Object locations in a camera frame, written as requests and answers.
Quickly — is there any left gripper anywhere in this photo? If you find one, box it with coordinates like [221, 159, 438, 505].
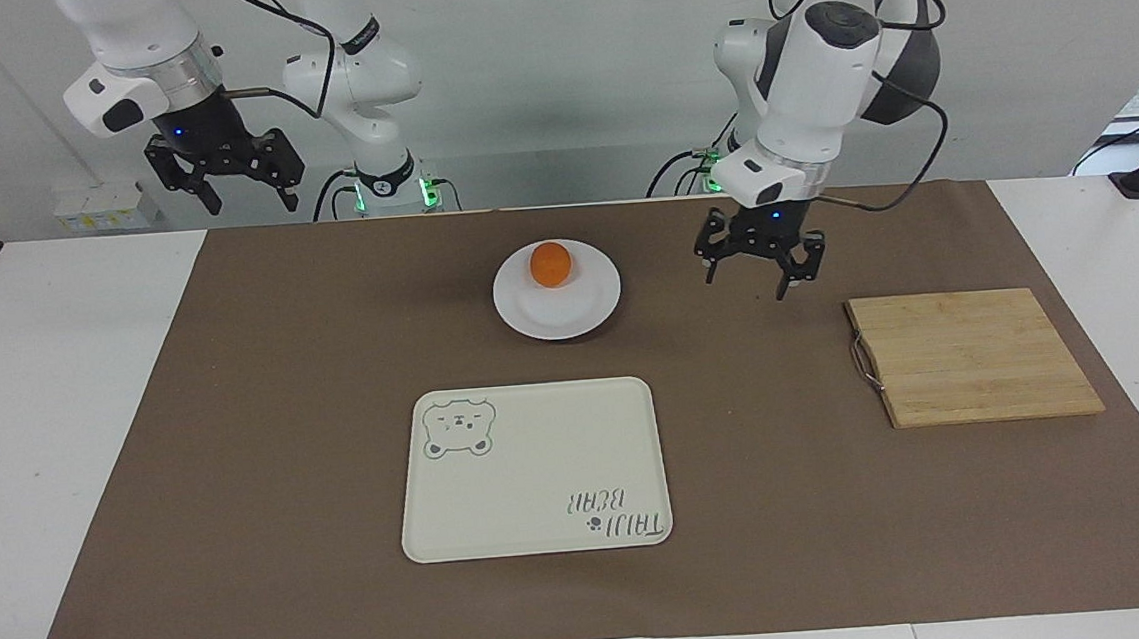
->
[690, 196, 831, 309]

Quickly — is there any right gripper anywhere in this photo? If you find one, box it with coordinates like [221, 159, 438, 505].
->
[140, 80, 310, 224]

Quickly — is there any white round plate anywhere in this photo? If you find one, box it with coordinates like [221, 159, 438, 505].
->
[489, 235, 626, 346]

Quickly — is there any orange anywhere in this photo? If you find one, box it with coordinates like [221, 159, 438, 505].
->
[527, 240, 576, 291]

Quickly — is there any white box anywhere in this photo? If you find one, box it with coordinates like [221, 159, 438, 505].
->
[51, 177, 164, 237]

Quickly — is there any wooden cutting board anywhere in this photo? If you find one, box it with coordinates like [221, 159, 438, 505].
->
[844, 281, 1108, 434]

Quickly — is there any cream tray with bear print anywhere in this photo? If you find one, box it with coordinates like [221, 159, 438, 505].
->
[391, 373, 677, 567]

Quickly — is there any black cable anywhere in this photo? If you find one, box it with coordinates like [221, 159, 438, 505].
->
[765, 0, 962, 221]
[1065, 95, 1139, 177]
[640, 111, 746, 201]
[202, 0, 344, 127]
[308, 168, 364, 224]

